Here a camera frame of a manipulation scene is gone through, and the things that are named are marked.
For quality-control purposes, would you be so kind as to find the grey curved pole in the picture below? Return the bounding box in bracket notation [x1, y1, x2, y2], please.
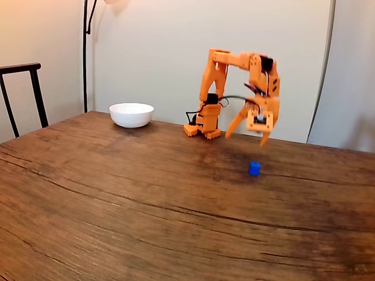
[306, 0, 337, 144]

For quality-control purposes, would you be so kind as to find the black floor lamp pole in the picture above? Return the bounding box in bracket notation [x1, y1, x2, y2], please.
[83, 0, 98, 114]

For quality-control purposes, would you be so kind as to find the white bowl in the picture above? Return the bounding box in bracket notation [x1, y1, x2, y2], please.
[108, 102, 155, 129]

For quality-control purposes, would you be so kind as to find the orange camera mount bracket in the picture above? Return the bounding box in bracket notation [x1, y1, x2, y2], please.
[246, 109, 275, 132]

